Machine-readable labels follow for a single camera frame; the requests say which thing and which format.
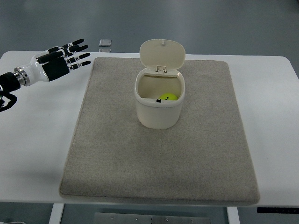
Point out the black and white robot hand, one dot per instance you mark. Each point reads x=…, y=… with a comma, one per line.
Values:
x=53, y=63

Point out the yellow tennis ball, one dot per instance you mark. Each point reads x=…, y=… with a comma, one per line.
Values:
x=168, y=96

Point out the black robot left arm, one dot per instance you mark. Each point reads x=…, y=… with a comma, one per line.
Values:
x=8, y=83

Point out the clear floor plate far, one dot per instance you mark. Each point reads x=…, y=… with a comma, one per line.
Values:
x=105, y=43

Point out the clear floor plate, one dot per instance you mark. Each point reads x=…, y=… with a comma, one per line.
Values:
x=105, y=43
x=105, y=50

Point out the clear floor plate near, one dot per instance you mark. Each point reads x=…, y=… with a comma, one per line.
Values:
x=105, y=50

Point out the cream lidded plastic bin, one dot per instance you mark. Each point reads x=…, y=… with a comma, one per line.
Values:
x=161, y=59

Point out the grey felt mat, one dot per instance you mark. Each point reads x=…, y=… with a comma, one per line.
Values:
x=203, y=159

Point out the white table leg left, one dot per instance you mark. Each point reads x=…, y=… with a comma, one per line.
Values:
x=56, y=213

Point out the white table leg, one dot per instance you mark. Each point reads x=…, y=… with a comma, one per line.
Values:
x=56, y=213
x=233, y=215

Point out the white table leg right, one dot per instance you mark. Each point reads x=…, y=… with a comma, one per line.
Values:
x=233, y=215

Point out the black table control panel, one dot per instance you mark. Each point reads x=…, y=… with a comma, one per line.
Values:
x=278, y=210

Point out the grey metal base plate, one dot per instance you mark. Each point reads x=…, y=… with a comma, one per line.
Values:
x=118, y=218

